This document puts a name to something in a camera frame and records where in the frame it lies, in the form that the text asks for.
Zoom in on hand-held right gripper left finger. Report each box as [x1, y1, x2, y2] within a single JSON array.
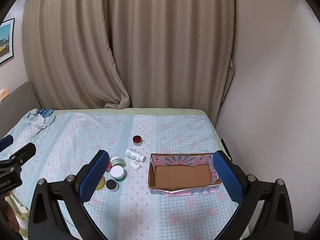
[[28, 149, 110, 240]]

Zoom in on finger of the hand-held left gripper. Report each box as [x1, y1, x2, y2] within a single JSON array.
[[0, 135, 13, 153], [10, 142, 37, 163]]

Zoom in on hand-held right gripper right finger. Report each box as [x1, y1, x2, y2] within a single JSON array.
[[212, 150, 295, 240]]

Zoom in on yellow transparent jar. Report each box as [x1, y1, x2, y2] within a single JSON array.
[[95, 176, 106, 191]]

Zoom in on black lid jar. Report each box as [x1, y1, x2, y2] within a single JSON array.
[[105, 179, 119, 192]]

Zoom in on white lid green jar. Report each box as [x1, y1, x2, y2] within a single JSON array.
[[110, 165, 127, 182]]

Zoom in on white plastic bottle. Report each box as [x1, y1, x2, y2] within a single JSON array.
[[126, 148, 147, 163]]

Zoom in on patterned cardboard box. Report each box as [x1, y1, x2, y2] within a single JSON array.
[[148, 151, 223, 196]]

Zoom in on floral patterned cloth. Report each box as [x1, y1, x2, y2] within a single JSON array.
[[4, 195, 32, 240]]

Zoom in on grey sofa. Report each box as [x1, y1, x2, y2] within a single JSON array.
[[0, 81, 42, 140]]

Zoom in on light green bedsheet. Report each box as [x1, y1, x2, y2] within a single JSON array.
[[52, 107, 250, 240]]

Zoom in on beige curtain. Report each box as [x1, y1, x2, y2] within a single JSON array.
[[107, 0, 236, 127], [22, 0, 131, 110]]

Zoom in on wall poster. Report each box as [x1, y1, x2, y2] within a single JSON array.
[[0, 18, 15, 64]]

